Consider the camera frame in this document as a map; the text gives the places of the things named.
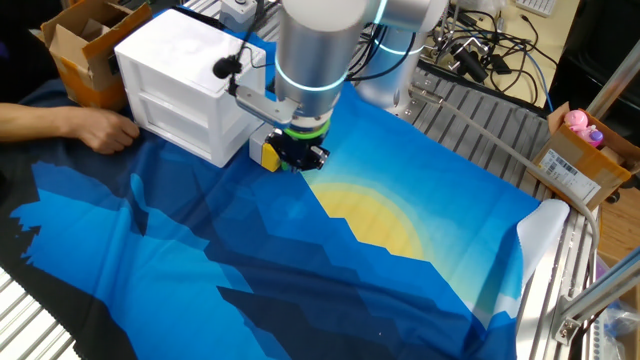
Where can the clear plastic bag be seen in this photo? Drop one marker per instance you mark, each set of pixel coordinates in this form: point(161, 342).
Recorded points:
point(622, 320)

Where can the cardboard box with white label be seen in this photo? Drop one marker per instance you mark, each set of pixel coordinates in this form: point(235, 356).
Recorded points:
point(585, 165)

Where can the pink pig toy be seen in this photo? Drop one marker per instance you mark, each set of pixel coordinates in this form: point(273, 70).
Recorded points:
point(576, 120)

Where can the pink bottle with blue cap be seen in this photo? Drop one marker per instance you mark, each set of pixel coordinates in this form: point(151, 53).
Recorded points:
point(595, 137)

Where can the grey emergency stop box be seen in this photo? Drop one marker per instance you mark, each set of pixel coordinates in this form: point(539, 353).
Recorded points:
point(235, 15)

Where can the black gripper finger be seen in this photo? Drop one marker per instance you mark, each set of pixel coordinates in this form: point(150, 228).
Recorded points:
point(280, 145)
point(316, 159)

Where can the aluminium frame post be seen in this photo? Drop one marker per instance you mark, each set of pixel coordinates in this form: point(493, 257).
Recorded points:
point(600, 295)
point(617, 77)

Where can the open brown cardboard box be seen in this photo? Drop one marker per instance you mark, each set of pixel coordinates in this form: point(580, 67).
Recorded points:
point(82, 55)

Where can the yellow box with green button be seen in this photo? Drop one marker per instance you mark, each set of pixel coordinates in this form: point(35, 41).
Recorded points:
point(264, 152)

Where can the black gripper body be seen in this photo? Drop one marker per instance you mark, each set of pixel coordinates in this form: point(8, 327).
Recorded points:
point(302, 145)

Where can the person's black shirt torso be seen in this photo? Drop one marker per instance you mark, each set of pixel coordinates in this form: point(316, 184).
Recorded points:
point(22, 50)

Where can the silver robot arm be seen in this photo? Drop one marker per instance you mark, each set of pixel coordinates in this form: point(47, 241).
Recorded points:
point(315, 45)

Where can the person's bare hand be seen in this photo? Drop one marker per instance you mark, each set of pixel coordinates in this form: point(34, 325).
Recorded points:
point(102, 131)

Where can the white keyboard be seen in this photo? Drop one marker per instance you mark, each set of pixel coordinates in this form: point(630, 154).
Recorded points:
point(537, 6)

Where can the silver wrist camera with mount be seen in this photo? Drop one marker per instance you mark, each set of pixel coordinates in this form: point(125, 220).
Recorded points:
point(267, 106)

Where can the blue mountain print cloth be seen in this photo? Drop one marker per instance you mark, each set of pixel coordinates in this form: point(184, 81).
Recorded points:
point(250, 260)

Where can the white plastic drawer cabinet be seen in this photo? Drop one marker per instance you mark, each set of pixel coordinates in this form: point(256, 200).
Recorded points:
point(185, 85)

